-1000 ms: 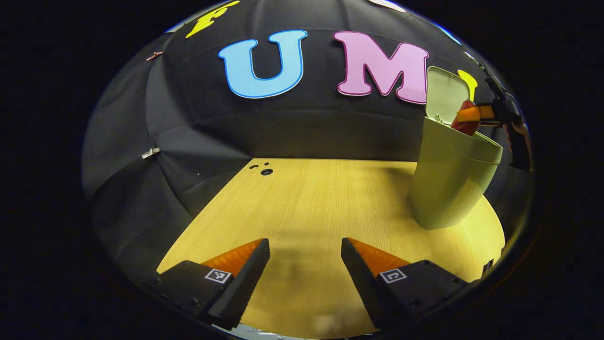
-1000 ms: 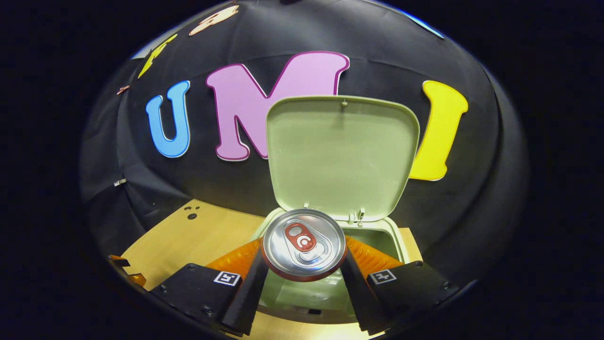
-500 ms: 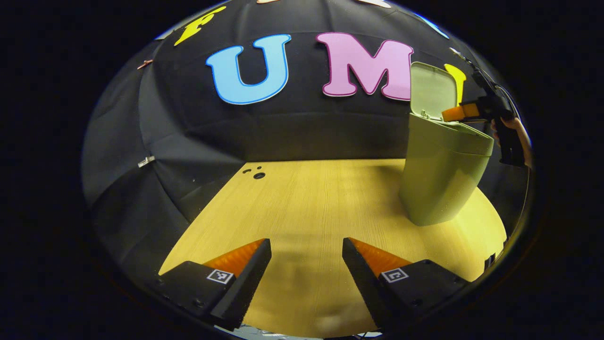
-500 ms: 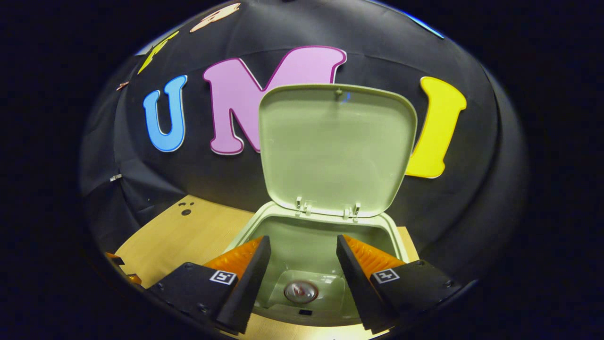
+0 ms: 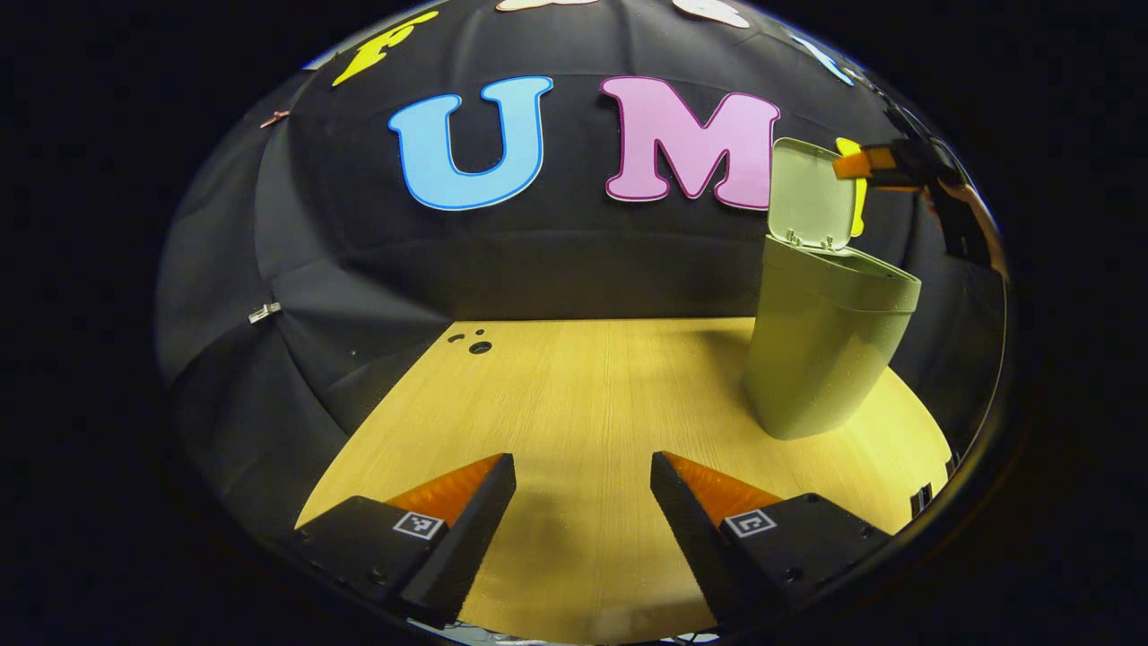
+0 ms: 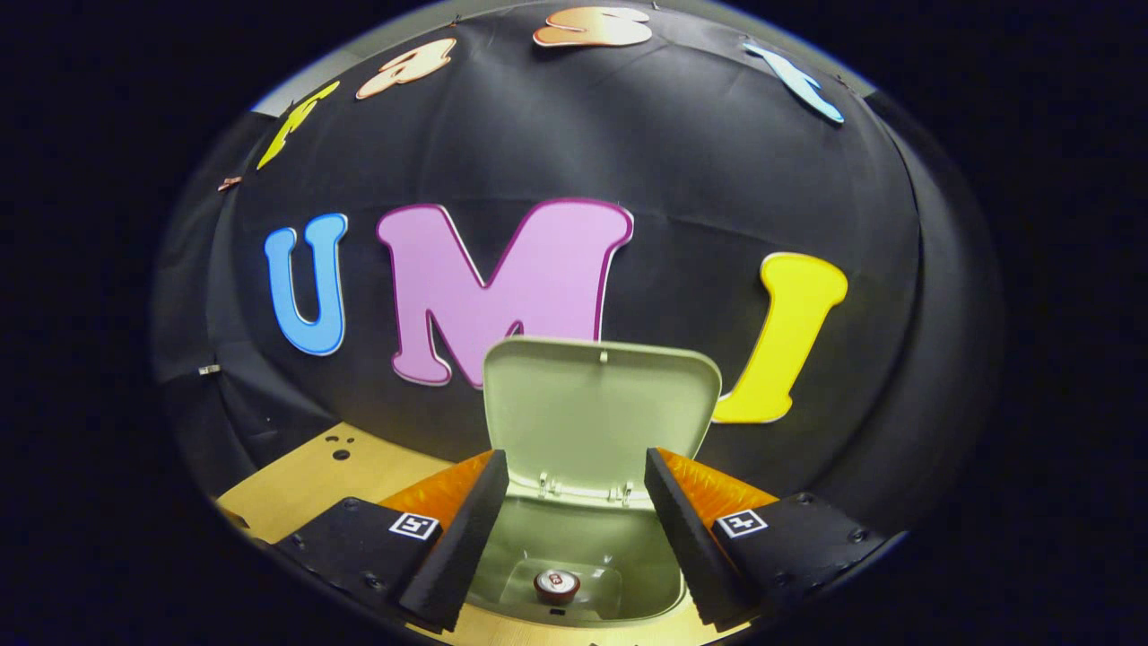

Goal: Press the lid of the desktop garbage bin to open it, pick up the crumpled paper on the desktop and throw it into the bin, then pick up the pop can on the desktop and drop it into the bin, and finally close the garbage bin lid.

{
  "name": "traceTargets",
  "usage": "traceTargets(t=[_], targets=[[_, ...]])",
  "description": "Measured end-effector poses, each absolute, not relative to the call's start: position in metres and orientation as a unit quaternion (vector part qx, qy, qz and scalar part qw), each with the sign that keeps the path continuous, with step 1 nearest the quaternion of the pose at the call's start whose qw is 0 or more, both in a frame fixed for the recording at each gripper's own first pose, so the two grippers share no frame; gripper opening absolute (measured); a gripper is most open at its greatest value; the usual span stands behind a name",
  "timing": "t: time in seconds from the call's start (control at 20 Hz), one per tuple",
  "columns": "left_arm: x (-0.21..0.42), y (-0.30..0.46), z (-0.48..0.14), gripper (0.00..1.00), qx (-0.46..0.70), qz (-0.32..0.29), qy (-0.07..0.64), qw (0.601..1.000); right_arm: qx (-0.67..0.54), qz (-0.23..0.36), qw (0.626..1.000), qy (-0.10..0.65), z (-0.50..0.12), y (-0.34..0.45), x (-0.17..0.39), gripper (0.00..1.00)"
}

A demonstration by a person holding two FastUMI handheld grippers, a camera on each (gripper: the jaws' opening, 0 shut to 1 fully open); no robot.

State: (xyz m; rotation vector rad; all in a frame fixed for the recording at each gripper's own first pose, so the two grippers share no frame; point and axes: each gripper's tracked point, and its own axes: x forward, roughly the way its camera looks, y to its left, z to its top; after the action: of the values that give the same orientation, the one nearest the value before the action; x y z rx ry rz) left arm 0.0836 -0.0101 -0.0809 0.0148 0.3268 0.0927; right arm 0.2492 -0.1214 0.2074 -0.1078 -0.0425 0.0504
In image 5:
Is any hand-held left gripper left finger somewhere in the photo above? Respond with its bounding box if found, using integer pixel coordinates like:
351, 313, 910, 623
294, 453, 517, 627

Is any black backdrop cloth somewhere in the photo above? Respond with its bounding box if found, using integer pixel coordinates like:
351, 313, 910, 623
154, 0, 1010, 539

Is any pale green desktop garbage bin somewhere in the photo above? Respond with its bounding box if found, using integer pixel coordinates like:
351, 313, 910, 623
743, 137, 922, 441

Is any wooden desktop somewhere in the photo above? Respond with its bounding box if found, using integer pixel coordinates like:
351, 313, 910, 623
296, 317, 953, 645

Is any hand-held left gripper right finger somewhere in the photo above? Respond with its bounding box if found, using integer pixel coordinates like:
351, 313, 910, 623
650, 451, 893, 627

